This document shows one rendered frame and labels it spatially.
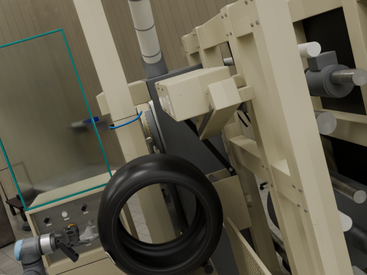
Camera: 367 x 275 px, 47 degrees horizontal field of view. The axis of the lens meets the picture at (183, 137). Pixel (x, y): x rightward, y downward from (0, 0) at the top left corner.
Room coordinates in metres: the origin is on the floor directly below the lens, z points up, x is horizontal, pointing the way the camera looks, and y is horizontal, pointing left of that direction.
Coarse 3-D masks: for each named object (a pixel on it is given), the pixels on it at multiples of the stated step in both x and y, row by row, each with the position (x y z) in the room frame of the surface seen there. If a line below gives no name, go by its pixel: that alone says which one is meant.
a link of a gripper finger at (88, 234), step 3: (87, 231) 1.86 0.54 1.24; (90, 231) 1.86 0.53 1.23; (84, 234) 1.86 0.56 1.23; (87, 234) 1.86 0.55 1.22; (90, 234) 1.86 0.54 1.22; (81, 237) 1.86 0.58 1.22; (84, 237) 1.86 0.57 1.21; (87, 237) 1.86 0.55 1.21; (90, 237) 1.86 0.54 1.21; (93, 237) 1.86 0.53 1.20; (96, 237) 1.87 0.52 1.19; (81, 240) 1.85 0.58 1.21; (90, 240) 1.85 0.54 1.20; (93, 240) 1.87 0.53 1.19
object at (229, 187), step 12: (216, 180) 2.19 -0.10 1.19; (228, 180) 2.15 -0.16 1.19; (228, 192) 2.15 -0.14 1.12; (240, 192) 2.15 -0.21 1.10; (228, 204) 2.15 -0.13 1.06; (240, 204) 2.15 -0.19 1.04; (228, 216) 2.15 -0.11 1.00; (240, 216) 2.15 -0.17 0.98; (228, 228) 2.14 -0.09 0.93; (240, 228) 2.15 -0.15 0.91
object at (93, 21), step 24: (96, 0) 2.19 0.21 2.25; (96, 24) 2.18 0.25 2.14; (96, 48) 2.18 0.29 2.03; (120, 72) 2.19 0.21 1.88; (120, 96) 2.18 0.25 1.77; (120, 120) 2.18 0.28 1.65; (144, 144) 2.19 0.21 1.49; (144, 192) 2.18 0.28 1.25; (144, 216) 2.18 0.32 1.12; (168, 216) 2.19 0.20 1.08; (168, 240) 2.18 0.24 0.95
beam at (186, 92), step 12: (192, 72) 2.02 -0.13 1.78; (204, 72) 1.62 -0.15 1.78; (216, 72) 1.60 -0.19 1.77; (228, 72) 1.60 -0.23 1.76; (156, 84) 2.07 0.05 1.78; (168, 84) 1.59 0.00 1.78; (180, 84) 1.59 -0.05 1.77; (192, 84) 1.59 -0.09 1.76; (204, 84) 1.59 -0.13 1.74; (168, 96) 1.60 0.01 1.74; (180, 96) 1.59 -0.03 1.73; (192, 96) 1.59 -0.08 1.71; (204, 96) 1.59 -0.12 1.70; (168, 108) 1.77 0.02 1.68; (180, 108) 1.58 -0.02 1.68; (192, 108) 1.59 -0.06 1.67; (204, 108) 1.59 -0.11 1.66; (180, 120) 1.58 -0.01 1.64
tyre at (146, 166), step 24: (120, 168) 2.00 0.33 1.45; (144, 168) 1.82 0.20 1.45; (168, 168) 1.82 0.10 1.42; (192, 168) 1.87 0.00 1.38; (120, 192) 1.79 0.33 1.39; (192, 192) 1.81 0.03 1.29; (216, 192) 1.88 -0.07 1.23; (216, 216) 1.82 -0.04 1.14; (120, 240) 2.04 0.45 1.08; (192, 240) 2.07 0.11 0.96; (216, 240) 1.83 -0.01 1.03; (120, 264) 1.78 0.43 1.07; (144, 264) 1.97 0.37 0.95; (168, 264) 1.98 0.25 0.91; (192, 264) 1.80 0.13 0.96
